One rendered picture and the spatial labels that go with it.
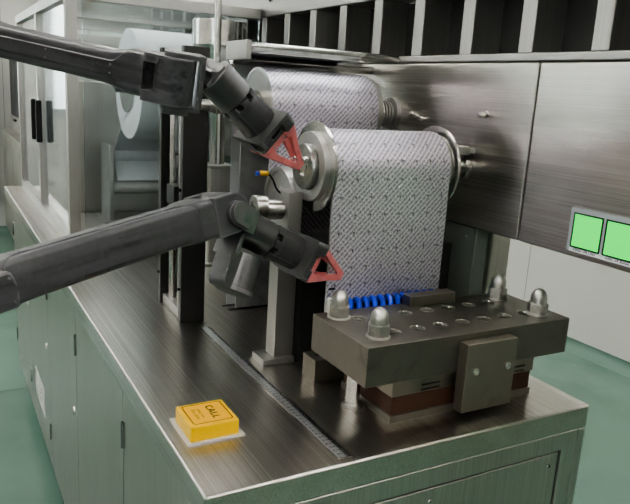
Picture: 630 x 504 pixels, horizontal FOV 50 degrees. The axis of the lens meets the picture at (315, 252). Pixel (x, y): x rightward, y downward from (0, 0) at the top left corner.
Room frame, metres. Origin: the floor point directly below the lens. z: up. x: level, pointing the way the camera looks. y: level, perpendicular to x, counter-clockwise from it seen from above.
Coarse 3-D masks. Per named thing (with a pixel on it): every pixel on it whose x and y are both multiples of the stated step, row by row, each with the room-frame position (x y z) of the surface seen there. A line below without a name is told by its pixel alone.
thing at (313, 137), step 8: (304, 136) 1.15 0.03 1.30; (312, 136) 1.12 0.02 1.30; (320, 136) 1.11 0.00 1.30; (320, 144) 1.10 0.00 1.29; (320, 152) 1.10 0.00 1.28; (328, 152) 1.09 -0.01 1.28; (320, 160) 1.09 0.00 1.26; (328, 160) 1.09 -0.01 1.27; (320, 168) 1.09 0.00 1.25; (328, 168) 1.08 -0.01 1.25; (320, 176) 1.09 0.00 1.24; (328, 176) 1.08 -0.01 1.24; (296, 184) 1.16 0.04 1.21; (320, 184) 1.09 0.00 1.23; (304, 192) 1.14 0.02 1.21; (312, 192) 1.11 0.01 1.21; (320, 192) 1.09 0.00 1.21; (312, 200) 1.11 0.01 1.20
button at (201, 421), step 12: (180, 408) 0.89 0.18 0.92; (192, 408) 0.89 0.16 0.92; (204, 408) 0.89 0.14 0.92; (216, 408) 0.89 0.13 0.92; (228, 408) 0.90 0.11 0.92; (180, 420) 0.87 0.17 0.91; (192, 420) 0.85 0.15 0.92; (204, 420) 0.86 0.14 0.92; (216, 420) 0.86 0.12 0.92; (228, 420) 0.86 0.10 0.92; (192, 432) 0.83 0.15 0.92; (204, 432) 0.84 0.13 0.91; (216, 432) 0.85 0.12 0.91; (228, 432) 0.86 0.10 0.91
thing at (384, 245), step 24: (336, 216) 1.09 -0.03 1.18; (360, 216) 1.11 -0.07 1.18; (384, 216) 1.13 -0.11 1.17; (408, 216) 1.16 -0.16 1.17; (432, 216) 1.18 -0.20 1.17; (336, 240) 1.09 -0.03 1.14; (360, 240) 1.11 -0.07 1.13; (384, 240) 1.13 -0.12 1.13; (408, 240) 1.16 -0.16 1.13; (432, 240) 1.19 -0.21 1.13; (360, 264) 1.11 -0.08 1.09; (384, 264) 1.14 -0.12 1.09; (408, 264) 1.16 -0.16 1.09; (432, 264) 1.19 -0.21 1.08; (336, 288) 1.09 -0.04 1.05; (360, 288) 1.11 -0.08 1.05; (384, 288) 1.14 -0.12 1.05; (408, 288) 1.17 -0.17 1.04
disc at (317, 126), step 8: (304, 128) 1.17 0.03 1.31; (312, 128) 1.14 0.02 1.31; (320, 128) 1.12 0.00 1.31; (328, 136) 1.10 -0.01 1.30; (328, 144) 1.09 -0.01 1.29; (336, 152) 1.08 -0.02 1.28; (336, 160) 1.07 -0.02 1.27; (336, 168) 1.07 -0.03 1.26; (336, 176) 1.07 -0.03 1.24; (328, 184) 1.09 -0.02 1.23; (328, 192) 1.09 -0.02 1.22; (304, 200) 1.16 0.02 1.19; (320, 200) 1.11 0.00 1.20; (328, 200) 1.09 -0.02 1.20; (312, 208) 1.13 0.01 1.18; (320, 208) 1.11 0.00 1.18
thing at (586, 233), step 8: (576, 216) 1.05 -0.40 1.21; (584, 216) 1.04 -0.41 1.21; (576, 224) 1.05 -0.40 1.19; (584, 224) 1.04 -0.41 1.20; (592, 224) 1.02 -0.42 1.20; (600, 224) 1.01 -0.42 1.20; (576, 232) 1.05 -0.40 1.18; (584, 232) 1.03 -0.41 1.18; (592, 232) 1.02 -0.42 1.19; (600, 232) 1.01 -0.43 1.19; (576, 240) 1.04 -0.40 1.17; (584, 240) 1.03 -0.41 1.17; (592, 240) 1.02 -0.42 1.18; (584, 248) 1.03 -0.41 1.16; (592, 248) 1.02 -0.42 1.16
